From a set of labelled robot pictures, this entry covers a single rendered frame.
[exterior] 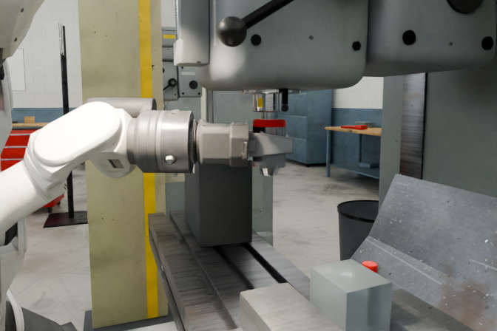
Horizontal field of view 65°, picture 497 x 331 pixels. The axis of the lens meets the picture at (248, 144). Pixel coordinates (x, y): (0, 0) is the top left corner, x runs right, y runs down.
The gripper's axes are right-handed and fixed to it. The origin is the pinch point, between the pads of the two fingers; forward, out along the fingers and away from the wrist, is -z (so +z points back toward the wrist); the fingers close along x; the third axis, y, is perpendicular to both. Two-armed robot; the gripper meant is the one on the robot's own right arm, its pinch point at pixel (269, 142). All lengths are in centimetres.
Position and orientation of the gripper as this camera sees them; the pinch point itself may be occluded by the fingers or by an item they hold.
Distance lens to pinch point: 55.2
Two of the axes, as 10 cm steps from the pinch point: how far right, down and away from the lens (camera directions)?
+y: -0.2, 9.9, 1.1
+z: -10.0, -0.1, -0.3
